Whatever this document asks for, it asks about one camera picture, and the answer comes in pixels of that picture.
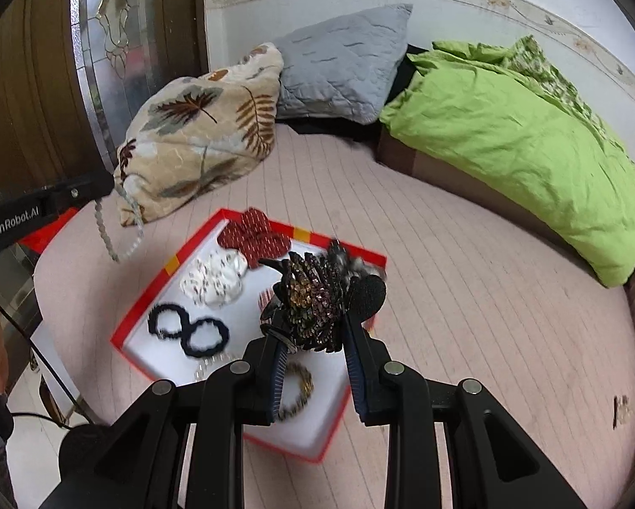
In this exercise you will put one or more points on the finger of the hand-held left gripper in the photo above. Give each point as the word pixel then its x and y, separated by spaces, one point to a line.
pixel 84 188

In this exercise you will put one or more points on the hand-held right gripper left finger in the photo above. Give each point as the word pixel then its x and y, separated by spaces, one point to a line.
pixel 276 382

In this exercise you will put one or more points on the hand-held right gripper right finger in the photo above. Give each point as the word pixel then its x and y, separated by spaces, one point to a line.
pixel 355 366

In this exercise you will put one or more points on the red shallow box tray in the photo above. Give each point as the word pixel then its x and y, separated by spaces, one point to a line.
pixel 312 424

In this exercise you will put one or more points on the black beaded hair claw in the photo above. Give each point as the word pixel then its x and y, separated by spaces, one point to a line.
pixel 307 297

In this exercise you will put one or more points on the red plaid scrunchie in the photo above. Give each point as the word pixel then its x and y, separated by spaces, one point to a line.
pixel 264 297

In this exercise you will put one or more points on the dark sheer scrunchie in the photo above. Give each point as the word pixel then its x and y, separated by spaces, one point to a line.
pixel 349 262

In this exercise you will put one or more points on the white black-dotted scrunchie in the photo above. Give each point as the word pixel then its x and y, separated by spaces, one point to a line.
pixel 211 278

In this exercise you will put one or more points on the leaf print pillow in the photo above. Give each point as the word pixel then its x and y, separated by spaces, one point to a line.
pixel 195 132

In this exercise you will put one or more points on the red polka dot scrunchie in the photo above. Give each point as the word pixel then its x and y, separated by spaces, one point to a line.
pixel 254 238

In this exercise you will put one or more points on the wooden door with stained glass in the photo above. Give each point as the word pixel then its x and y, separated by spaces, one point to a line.
pixel 137 37

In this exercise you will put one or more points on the lime green duvet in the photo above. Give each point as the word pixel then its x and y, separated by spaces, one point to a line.
pixel 508 143

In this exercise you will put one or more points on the small gold hair clip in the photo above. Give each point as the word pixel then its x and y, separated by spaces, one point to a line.
pixel 622 411

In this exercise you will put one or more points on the grey quilted pillow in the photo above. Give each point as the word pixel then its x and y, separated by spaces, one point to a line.
pixel 338 63

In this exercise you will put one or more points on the green patterned cloth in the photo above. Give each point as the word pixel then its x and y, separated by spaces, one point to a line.
pixel 556 85

